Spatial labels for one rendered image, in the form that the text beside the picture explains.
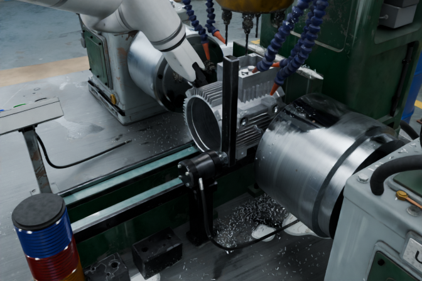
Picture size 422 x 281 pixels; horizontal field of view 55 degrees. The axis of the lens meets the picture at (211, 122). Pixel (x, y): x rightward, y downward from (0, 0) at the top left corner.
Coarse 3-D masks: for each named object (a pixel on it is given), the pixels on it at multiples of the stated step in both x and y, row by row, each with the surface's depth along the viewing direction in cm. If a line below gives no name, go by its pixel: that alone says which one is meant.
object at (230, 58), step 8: (224, 56) 78; (232, 56) 78; (224, 64) 78; (232, 64) 76; (224, 72) 79; (232, 72) 77; (224, 80) 80; (232, 80) 78; (224, 88) 81; (232, 88) 79; (224, 96) 82; (232, 96) 80; (224, 104) 83; (232, 104) 81; (224, 112) 84; (232, 112) 82; (224, 120) 85; (232, 120) 83; (224, 128) 86; (232, 128) 84; (224, 136) 87; (232, 136) 86; (224, 144) 88; (232, 144) 87; (224, 152) 89; (232, 152) 88; (232, 160) 89
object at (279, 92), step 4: (192, 88) 101; (280, 88) 101; (188, 92) 101; (192, 92) 101; (276, 92) 101; (280, 92) 101; (188, 96) 101; (276, 96) 101; (280, 96) 101; (220, 108) 93; (216, 112) 93; (220, 112) 92; (216, 116) 93; (220, 116) 92; (188, 132) 108; (188, 136) 108
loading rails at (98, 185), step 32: (160, 160) 105; (64, 192) 93; (96, 192) 94; (128, 192) 100; (160, 192) 93; (224, 192) 106; (256, 192) 109; (96, 224) 85; (128, 224) 90; (160, 224) 97; (96, 256) 89
